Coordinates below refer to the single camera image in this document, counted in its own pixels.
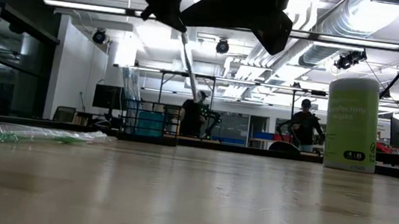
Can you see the dark chair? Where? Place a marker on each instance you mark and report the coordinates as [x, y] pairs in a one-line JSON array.
[[64, 114]]

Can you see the black background robot arm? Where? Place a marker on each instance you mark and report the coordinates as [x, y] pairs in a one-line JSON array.
[[213, 123]]

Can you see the black monitor on arm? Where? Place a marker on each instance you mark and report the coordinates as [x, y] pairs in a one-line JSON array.
[[398, 132]]

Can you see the black computer monitor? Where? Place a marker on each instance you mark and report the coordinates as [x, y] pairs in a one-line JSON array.
[[110, 97]]

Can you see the black ceiling spotlight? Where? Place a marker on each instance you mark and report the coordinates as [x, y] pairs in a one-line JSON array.
[[99, 36], [348, 60], [222, 47]]

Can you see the green toothbrush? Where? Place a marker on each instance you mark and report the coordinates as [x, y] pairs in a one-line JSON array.
[[190, 66], [12, 136]]

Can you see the long ceiling light strip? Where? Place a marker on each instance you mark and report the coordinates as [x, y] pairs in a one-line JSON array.
[[362, 42], [83, 6]]

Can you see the person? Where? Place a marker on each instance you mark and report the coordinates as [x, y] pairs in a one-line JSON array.
[[191, 118], [303, 127]]

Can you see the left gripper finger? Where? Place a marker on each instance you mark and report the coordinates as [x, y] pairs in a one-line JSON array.
[[174, 20]]

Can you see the green disinfecting wipes canister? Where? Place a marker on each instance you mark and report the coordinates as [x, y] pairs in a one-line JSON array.
[[351, 137]]

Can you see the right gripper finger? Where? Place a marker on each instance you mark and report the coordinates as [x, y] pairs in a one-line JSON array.
[[233, 14]]

